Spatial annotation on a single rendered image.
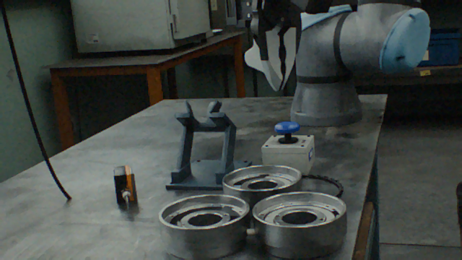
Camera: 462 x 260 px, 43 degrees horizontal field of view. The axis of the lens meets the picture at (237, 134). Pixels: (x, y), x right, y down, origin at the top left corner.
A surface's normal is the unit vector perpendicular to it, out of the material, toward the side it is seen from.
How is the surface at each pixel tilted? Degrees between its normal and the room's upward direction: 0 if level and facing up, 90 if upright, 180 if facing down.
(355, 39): 78
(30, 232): 0
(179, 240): 90
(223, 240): 90
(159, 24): 90
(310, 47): 90
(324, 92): 72
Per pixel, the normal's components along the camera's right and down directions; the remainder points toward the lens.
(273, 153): -0.28, 0.26
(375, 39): -0.65, 0.05
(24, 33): 0.96, 0.00
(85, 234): -0.08, -0.97
